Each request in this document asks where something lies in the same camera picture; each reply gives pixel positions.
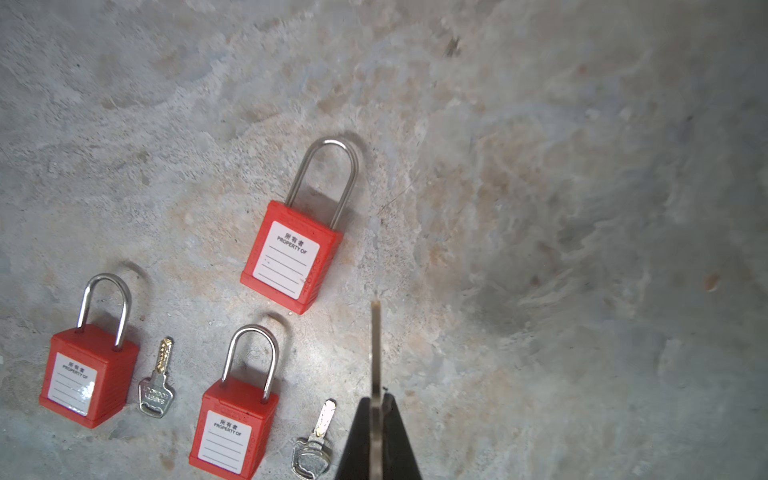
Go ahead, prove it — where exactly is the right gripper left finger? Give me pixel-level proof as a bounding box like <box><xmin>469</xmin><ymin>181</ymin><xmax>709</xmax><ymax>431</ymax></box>
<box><xmin>335</xmin><ymin>397</ymin><xmax>371</xmax><ymax>480</ymax></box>

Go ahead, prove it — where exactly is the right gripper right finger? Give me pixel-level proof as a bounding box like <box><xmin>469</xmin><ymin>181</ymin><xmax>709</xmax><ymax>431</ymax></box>
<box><xmin>382</xmin><ymin>393</ymin><xmax>422</xmax><ymax>480</ymax></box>

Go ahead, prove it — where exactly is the silver key with ring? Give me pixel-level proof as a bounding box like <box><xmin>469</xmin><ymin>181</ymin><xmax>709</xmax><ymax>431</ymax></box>
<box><xmin>291</xmin><ymin>398</ymin><xmax>337</xmax><ymax>479</ymax></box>

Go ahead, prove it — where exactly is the red padlock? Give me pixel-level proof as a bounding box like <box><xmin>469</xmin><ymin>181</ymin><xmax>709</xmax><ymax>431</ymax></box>
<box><xmin>38</xmin><ymin>273</ymin><xmax>140</xmax><ymax>429</ymax></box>
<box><xmin>240</xmin><ymin>136</ymin><xmax>359</xmax><ymax>315</ymax></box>
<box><xmin>189</xmin><ymin>324</ymin><xmax>279</xmax><ymax>479</ymax></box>

